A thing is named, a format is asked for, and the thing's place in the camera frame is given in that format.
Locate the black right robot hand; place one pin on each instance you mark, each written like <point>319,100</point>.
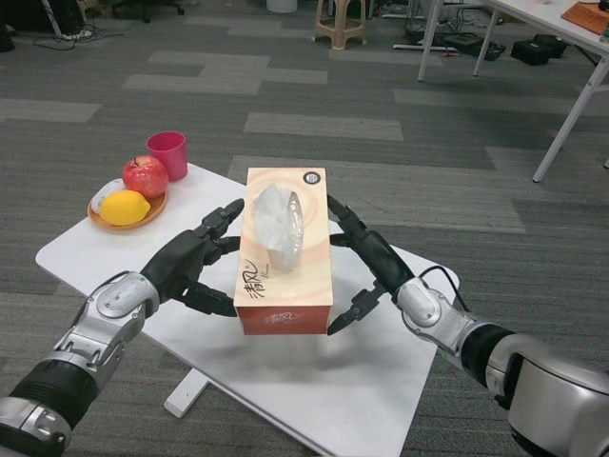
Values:
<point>385,262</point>

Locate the orange plate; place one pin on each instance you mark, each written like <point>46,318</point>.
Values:
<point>157,212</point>

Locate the red apple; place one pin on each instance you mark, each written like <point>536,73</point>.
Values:
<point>145,178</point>

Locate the black flat case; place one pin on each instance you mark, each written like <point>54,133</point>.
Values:
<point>473,45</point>

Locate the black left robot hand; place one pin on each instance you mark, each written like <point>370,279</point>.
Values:
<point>176,262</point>

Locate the yellow lemon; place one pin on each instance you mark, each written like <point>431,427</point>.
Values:
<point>124,208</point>

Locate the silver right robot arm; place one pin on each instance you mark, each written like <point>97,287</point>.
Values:
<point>547,395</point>

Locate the white rounded object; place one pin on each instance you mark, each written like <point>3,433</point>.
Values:
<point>105,195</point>

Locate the white power strip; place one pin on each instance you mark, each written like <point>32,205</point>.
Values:
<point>78,34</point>

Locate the long white table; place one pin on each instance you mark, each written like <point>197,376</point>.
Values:
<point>537,12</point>

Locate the black bag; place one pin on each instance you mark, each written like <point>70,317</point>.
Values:
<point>537,48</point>

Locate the black trash bin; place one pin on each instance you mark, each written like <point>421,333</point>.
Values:
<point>5,40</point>

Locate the pink plastic cup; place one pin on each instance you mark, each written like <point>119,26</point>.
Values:
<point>171,159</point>

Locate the white tissue sheet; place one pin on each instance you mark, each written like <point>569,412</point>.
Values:
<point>276,224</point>

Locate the wood-print tissue box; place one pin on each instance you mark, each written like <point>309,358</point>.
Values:
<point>314,266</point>

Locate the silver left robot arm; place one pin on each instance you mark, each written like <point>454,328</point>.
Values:
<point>104,314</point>

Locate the beige plastic stool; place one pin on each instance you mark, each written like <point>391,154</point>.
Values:
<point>340,26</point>

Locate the orange tray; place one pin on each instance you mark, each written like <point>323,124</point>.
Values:
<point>587,16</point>

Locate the white table base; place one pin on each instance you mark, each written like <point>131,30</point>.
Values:
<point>185,395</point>

